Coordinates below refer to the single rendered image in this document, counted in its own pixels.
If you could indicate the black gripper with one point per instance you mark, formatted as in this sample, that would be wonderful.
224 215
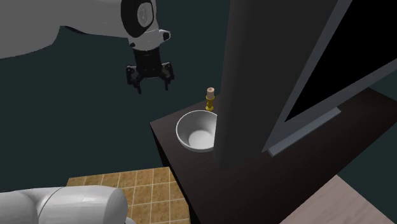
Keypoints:
148 63

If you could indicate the dark brown wooden table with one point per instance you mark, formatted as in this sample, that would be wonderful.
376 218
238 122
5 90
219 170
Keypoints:
248 192

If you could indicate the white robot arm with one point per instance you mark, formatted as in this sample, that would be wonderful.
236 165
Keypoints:
62 21

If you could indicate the black television with grey frame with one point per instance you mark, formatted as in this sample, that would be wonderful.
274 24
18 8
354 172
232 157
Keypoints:
356 46

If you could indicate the tan tiled robot stand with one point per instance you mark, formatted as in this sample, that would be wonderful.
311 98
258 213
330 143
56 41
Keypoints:
155 195

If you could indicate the tall dark grey cylinder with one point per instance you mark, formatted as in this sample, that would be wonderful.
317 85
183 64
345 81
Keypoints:
257 77

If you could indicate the gold candlestick with beige candle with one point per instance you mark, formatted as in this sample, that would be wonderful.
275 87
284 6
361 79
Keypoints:
210 100

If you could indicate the white bowl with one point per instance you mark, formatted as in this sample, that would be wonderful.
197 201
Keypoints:
198 136

